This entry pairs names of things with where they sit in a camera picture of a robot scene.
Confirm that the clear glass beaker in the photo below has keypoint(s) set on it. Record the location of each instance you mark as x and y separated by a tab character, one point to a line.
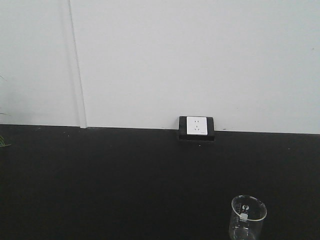
247	218

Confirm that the white socket on black box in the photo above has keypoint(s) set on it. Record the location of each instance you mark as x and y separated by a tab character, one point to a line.
196	128

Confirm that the white wall trunking strip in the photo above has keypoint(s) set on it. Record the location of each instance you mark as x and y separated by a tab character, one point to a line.
76	74

